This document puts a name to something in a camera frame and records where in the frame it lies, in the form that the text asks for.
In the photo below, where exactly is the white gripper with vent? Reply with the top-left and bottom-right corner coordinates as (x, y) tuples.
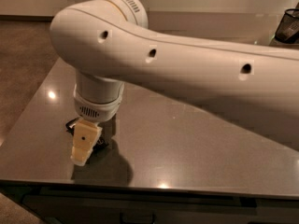
(71, 83), (124, 166)

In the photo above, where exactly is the black rxbar chocolate wrapper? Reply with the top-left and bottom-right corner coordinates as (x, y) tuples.
(65, 118), (108, 152)

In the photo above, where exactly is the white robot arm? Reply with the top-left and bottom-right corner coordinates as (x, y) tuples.
(50, 0), (299, 166)

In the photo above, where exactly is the black mesh bin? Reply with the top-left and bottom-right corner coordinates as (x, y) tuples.
(275, 3), (299, 44)

